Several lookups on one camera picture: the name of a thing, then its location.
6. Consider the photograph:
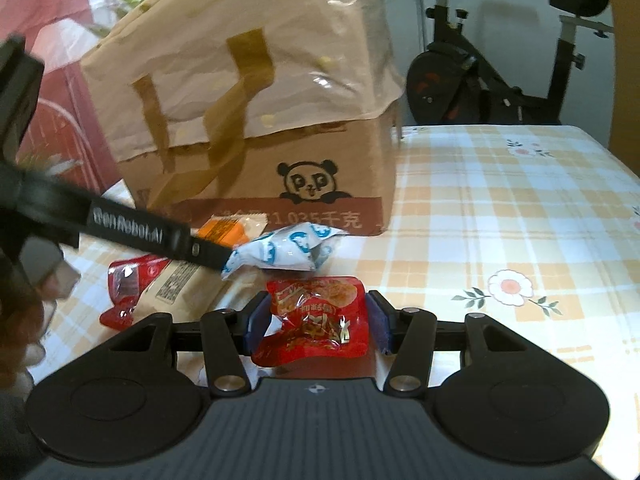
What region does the cardboard box with paper cover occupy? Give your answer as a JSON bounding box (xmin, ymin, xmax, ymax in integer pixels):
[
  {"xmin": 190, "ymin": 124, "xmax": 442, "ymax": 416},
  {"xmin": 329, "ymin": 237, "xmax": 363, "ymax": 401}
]
[{"xmin": 80, "ymin": 0, "xmax": 404, "ymax": 236}]

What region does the orange beige snack packet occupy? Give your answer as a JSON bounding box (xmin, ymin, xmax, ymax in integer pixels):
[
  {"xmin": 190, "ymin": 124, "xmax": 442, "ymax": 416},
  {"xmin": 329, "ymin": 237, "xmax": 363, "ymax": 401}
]
[{"xmin": 132, "ymin": 214, "xmax": 268, "ymax": 323}]

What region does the person's left hand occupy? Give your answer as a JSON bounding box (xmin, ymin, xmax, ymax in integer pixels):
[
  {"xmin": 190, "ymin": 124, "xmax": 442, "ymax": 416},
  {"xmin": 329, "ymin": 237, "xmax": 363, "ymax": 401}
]
[{"xmin": 1, "ymin": 269, "xmax": 63, "ymax": 396}]

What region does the checkered floral tablecloth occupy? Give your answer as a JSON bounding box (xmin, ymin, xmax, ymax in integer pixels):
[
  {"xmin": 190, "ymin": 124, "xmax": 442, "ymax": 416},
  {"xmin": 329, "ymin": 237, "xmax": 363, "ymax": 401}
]
[{"xmin": 35, "ymin": 126, "xmax": 639, "ymax": 479}]

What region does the black exercise bike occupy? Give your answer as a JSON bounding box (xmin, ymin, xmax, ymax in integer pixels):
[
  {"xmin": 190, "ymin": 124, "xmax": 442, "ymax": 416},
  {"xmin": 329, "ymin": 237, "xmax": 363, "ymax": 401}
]
[{"xmin": 406, "ymin": 0, "xmax": 614, "ymax": 133}]

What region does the red barcode snack packet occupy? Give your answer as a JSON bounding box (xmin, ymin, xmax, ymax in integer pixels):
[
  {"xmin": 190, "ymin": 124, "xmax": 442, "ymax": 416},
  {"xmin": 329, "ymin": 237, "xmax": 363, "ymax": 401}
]
[{"xmin": 99, "ymin": 255, "xmax": 170, "ymax": 332}]

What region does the brown wooden door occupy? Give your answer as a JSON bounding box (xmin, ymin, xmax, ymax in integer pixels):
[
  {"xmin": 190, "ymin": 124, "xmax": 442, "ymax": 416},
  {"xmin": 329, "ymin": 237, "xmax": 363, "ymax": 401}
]
[{"xmin": 608, "ymin": 0, "xmax": 639, "ymax": 174}]

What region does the white blue snack packet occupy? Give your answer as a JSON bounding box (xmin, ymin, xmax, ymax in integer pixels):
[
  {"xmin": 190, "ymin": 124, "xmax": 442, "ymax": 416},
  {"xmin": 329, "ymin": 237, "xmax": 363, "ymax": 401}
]
[{"xmin": 221, "ymin": 222, "xmax": 348, "ymax": 280}]

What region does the red floral curtain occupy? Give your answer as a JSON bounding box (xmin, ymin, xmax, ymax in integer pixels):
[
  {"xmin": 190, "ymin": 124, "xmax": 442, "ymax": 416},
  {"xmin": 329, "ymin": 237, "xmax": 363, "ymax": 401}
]
[{"xmin": 1, "ymin": 0, "xmax": 143, "ymax": 193}]

